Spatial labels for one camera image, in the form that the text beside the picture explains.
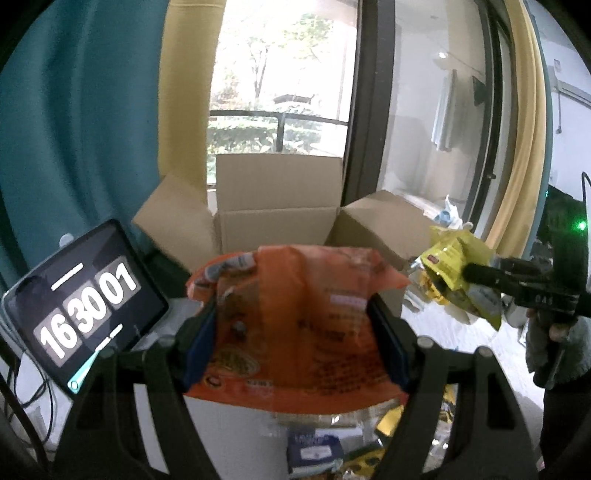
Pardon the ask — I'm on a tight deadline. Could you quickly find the person's right hand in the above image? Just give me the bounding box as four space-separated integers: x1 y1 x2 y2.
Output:
527 307 583 344

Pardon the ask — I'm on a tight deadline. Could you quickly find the orange snack packet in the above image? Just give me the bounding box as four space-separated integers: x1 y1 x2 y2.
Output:
184 244 411 412

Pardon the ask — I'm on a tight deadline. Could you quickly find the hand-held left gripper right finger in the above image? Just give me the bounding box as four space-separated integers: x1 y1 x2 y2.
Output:
367 293 541 480

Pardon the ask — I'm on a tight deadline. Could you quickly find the person's dark clothing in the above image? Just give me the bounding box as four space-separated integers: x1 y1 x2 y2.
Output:
541 382 591 480

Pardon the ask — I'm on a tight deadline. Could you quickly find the tablet with clock display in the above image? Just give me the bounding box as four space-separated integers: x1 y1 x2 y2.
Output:
1 219 170 397

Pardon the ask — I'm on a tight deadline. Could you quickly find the dark window frame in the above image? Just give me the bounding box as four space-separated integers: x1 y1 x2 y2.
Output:
341 0 403 208

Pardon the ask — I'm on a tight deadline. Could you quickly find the teal curtain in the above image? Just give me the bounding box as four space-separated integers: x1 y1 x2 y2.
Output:
0 0 169 289

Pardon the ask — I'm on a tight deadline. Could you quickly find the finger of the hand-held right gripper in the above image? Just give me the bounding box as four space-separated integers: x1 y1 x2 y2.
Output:
462 258 548 306

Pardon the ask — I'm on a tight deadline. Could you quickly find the yellow curtain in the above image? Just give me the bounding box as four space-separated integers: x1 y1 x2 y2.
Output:
485 0 552 259
157 0 227 204

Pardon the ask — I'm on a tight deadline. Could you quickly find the white plastic bag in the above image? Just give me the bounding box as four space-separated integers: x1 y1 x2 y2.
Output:
431 194 474 232

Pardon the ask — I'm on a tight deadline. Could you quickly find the dark blue carton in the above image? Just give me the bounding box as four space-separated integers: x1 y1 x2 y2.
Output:
286 429 346 476

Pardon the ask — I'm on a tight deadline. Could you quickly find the brown cardboard box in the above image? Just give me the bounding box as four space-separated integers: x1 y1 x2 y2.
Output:
131 153 435 319

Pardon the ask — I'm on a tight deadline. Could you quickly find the large yellow black packet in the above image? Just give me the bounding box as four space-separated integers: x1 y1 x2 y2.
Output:
342 385 459 480

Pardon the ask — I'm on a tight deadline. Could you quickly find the black cable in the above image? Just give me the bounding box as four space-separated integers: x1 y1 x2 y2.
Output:
0 351 63 467

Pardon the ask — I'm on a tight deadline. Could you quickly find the white textured tablecloth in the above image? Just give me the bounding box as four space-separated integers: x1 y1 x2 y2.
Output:
139 258 546 480

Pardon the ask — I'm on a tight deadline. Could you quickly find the balcony railing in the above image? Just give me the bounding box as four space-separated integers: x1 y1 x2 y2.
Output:
209 110 350 154

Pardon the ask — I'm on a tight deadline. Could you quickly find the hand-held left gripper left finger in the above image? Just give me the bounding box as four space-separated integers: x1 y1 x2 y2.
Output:
55 295 220 480

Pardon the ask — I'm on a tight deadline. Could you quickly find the yellow snack packet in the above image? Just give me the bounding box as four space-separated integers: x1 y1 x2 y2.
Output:
421 226 505 330

